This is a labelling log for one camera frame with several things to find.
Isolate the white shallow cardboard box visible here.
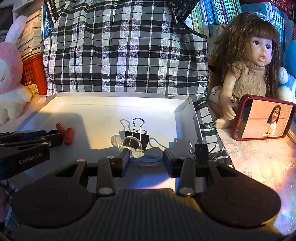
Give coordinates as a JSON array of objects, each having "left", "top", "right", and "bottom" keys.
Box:
[{"left": 10, "top": 92, "right": 203, "bottom": 188}]

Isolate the pink white bunny plush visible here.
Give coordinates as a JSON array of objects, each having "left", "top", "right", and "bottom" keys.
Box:
[{"left": 1, "top": 16, "right": 32, "bottom": 124}]

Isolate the red plastic crate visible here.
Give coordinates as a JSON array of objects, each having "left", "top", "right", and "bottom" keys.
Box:
[{"left": 21, "top": 53, "right": 47, "bottom": 96}]

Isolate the blue Doraemon plush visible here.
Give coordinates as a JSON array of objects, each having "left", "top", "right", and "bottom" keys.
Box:
[{"left": 277, "top": 40, "right": 296, "bottom": 103}]

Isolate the stack of white books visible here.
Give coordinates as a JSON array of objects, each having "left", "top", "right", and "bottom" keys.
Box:
[{"left": 13, "top": 1, "right": 44, "bottom": 60}]

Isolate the black binder clip in box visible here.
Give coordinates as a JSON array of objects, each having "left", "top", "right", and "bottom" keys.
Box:
[{"left": 124, "top": 118, "right": 149, "bottom": 151}]

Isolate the red cased smartphone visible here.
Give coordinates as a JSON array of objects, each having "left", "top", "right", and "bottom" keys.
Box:
[{"left": 232, "top": 95, "right": 295, "bottom": 141}]

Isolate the black white plaid cloth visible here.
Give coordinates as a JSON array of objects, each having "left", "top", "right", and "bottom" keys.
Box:
[{"left": 41, "top": 1, "right": 233, "bottom": 166}]

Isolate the brown haired baby doll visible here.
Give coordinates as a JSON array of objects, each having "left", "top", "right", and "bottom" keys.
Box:
[{"left": 207, "top": 12, "right": 280, "bottom": 129}]

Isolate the row of blue green books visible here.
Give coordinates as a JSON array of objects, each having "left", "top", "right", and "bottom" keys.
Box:
[{"left": 184, "top": 0, "right": 295, "bottom": 48}]

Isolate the blue standing books left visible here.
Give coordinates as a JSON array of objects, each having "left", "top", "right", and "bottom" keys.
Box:
[{"left": 41, "top": 3, "right": 54, "bottom": 40}]

